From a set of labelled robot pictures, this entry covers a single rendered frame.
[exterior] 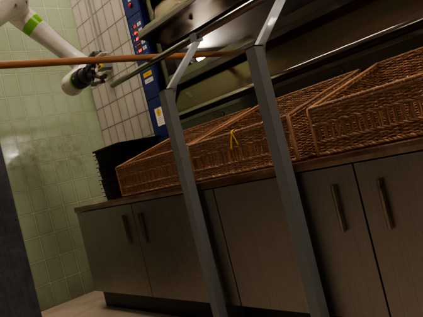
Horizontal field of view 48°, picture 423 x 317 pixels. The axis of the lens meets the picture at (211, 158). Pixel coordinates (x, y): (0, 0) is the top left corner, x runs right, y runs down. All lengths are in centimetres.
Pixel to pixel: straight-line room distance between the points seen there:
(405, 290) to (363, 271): 12
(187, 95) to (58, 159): 108
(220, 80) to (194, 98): 22
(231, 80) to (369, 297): 133
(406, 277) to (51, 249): 237
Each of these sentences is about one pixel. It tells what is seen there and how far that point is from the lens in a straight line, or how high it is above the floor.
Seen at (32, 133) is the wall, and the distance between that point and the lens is 330.
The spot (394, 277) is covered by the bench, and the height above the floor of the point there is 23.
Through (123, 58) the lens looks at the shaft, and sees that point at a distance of 222.
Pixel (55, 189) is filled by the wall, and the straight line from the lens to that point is 329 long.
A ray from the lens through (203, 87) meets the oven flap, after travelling 256.
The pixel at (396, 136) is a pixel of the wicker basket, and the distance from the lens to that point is 135.
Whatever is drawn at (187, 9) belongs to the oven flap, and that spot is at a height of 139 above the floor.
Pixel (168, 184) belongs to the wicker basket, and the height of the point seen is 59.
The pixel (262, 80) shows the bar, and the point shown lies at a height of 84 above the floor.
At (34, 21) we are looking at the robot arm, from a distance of 261.
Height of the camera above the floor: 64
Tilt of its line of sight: 1 degrees up
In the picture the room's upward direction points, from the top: 14 degrees counter-clockwise
